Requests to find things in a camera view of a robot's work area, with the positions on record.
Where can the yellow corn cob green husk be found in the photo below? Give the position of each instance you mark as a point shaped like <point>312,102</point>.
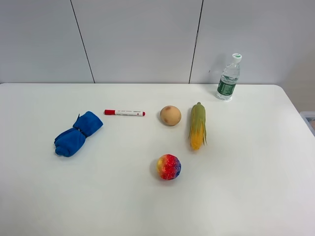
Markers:
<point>197,131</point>

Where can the clear plastic water bottle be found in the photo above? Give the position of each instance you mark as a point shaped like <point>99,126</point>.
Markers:
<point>229,78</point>

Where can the rainbow coloured ball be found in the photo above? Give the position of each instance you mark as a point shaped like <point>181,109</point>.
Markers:
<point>168,167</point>

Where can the blue rolled cloth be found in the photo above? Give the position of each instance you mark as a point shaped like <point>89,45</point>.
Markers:
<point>71,140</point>

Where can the tan round potato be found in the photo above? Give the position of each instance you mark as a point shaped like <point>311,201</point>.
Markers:
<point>170,115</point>

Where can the red white marker pen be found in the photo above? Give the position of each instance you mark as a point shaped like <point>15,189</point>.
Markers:
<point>124,113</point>

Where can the translucent plastic storage bin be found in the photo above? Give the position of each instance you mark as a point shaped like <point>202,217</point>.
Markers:
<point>309,118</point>

